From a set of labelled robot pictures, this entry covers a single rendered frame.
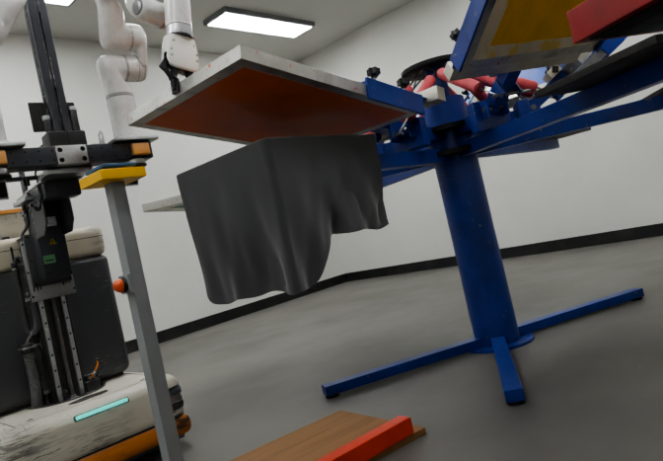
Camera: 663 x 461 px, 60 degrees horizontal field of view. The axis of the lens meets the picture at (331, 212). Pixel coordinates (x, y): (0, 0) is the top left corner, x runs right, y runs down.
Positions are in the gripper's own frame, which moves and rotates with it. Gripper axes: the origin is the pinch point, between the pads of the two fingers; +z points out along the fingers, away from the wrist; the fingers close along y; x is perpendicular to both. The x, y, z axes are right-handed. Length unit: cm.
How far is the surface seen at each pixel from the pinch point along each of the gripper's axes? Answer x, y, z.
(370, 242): -327, -475, -10
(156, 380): -10, 7, 80
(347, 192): 21, -42, 32
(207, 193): -7.0, -10.9, 28.6
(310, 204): 21.9, -24.8, 36.8
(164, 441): -10, 6, 96
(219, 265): -10, -16, 50
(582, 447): 72, -62, 107
